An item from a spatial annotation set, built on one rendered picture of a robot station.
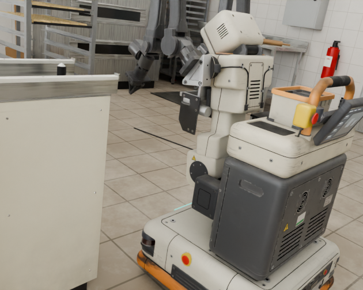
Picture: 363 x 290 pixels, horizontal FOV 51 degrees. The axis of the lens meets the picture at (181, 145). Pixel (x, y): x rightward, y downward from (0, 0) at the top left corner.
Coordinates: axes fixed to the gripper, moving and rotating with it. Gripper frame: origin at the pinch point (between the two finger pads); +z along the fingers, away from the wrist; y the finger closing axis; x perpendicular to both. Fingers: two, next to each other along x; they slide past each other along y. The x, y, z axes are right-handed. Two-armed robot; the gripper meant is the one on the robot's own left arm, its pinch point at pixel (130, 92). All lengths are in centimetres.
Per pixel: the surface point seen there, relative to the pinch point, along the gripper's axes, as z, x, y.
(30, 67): -6.6, -8.5, 43.6
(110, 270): 61, 50, 15
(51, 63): -8.4, -9.0, 35.8
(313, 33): 17, -114, -398
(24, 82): -21, 16, 59
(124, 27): 121, -257, -220
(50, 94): -18, 18, 51
